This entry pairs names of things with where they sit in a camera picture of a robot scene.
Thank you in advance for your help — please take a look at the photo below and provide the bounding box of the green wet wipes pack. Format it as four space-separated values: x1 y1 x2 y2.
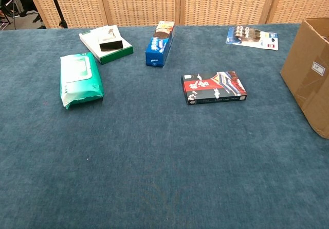
60 52 104 110

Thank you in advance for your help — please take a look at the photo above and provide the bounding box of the red black card box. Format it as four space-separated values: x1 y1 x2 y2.
181 71 247 105

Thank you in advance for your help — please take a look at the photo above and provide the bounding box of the blue cookie box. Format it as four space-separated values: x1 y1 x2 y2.
145 21 176 67

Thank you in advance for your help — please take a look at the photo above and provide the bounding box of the white and green flat box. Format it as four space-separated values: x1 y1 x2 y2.
79 25 134 65

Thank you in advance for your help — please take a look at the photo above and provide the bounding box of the small white black box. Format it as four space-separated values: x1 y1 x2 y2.
98 27 123 52

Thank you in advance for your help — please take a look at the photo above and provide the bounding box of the brown cardboard box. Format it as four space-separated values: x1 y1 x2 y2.
280 17 329 139

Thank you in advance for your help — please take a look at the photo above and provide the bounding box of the blue table mat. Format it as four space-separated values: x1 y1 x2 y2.
0 23 329 229

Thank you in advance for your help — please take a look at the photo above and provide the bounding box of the wicker folding screen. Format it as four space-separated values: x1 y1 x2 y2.
24 0 329 29

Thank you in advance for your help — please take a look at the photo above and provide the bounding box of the battery blister pack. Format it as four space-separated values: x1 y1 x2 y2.
225 25 279 51

